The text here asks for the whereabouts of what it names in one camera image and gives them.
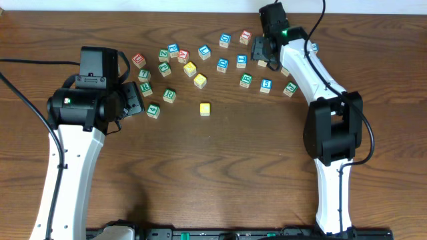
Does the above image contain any yellow O block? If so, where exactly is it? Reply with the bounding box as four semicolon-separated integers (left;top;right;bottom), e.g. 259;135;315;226
258;60;268;67

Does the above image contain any green r block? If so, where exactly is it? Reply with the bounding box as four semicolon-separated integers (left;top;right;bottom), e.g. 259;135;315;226
139;82;153;97
163;89;176;103

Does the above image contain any yellow C block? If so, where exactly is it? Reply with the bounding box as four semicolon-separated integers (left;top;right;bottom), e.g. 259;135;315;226
199;103;211;117

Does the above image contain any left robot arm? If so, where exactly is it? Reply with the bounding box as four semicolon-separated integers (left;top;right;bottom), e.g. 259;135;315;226
30;82;143;239

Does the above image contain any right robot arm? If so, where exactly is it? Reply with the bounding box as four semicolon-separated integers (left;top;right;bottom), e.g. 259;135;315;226
251;2;363;235

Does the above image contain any green 4 block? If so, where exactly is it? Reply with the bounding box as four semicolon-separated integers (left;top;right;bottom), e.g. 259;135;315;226
146;104;161;119

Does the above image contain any red I block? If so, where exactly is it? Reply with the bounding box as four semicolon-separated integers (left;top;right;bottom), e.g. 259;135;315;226
240;30;252;45

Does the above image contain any blue I block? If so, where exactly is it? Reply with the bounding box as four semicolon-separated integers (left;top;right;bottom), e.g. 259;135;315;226
236;55;248;69

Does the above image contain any green N block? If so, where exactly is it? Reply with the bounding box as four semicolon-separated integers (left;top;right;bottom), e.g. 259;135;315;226
281;67;290;77

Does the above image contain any green 7 block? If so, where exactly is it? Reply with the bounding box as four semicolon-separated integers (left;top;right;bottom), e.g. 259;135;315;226
137;69;151;83

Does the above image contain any green B block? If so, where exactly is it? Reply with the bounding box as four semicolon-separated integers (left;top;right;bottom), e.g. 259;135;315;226
240;73;253;88

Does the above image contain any blue 5 block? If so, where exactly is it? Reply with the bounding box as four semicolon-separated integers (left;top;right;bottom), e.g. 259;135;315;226
260;79;272;93

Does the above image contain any red U block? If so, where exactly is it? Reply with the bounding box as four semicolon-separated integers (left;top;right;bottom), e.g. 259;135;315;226
131;53;146;69

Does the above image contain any green J block right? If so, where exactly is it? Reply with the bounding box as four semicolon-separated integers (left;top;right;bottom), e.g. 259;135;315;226
283;81;298;97

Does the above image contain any green j block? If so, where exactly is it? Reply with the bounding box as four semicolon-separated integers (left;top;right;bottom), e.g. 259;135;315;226
283;81;298;97
158;62;171;77

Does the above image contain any blue D block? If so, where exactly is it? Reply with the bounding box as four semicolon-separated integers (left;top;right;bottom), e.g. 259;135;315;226
217;58;229;73

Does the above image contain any green J block left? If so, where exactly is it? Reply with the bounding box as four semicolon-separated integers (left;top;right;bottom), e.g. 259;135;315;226
158;62;171;77

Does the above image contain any blue 2 block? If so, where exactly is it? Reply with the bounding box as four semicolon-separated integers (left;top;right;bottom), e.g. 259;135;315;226
312;43;318;54

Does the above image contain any green Z block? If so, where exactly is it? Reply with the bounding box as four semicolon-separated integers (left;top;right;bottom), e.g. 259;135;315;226
158;49;170;63

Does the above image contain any blue L block left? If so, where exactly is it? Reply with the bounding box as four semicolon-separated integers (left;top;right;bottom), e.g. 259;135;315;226
198;45;211;61

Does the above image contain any yellow K block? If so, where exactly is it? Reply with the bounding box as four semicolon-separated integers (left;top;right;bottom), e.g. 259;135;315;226
183;61;197;77

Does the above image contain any blue P block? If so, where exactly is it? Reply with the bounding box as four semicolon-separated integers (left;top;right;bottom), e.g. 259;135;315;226
167;43;179;58

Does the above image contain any red A block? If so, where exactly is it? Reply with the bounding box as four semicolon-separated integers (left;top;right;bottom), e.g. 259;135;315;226
177;49;189;64

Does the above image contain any yellow S block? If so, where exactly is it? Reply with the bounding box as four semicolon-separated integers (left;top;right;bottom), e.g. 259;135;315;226
193;73;207;89

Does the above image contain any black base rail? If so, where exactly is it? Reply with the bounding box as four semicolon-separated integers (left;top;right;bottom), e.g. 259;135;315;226
85;227;394;240

